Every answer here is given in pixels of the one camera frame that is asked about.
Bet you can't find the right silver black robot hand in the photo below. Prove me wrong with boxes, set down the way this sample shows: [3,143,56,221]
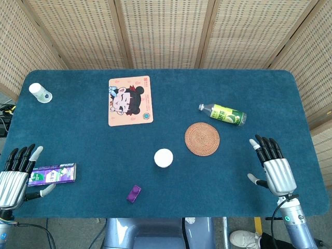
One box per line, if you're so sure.
[247,134,298,196]

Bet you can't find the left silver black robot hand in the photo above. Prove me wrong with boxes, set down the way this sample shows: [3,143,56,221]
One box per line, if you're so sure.
[0,143,57,211]

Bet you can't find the white paper cup blue flower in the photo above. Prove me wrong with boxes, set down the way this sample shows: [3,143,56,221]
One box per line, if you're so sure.
[28,82,53,104]
[154,148,174,169]

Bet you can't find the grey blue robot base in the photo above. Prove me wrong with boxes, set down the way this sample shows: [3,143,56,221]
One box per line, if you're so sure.
[102,217,216,249]

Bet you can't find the round woven rattan coaster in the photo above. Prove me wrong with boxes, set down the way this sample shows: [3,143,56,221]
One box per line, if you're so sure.
[184,122,220,157]

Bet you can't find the black yellow floor equipment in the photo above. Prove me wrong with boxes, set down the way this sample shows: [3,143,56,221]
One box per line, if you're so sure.
[0,103,17,138]

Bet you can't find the black trouser leg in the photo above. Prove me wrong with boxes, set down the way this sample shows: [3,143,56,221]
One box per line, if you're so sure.
[259,232,294,249]

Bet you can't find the white sneaker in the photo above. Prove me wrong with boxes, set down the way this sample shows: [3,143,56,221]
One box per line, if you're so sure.
[229,230,262,248]

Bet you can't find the green label plastic bottle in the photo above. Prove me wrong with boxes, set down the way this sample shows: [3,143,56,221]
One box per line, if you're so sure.
[198,103,247,128]

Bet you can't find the metal table leg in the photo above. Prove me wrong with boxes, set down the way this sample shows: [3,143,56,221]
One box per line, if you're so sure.
[222,217,231,249]

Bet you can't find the purple toy building brick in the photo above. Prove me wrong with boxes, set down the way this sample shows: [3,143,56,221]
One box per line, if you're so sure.
[126,185,142,204]

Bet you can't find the pink cartoon girl mouse pad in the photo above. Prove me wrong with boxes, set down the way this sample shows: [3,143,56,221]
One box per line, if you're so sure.
[108,75,154,128]

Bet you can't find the woven bamboo folding screen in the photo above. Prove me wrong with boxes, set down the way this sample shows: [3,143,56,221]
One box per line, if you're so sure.
[0,0,332,182]

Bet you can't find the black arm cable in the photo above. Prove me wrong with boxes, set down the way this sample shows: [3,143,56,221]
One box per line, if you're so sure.
[271,193,299,226]

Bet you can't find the black floor cables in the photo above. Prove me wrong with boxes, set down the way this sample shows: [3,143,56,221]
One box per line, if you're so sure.
[14,219,57,249]

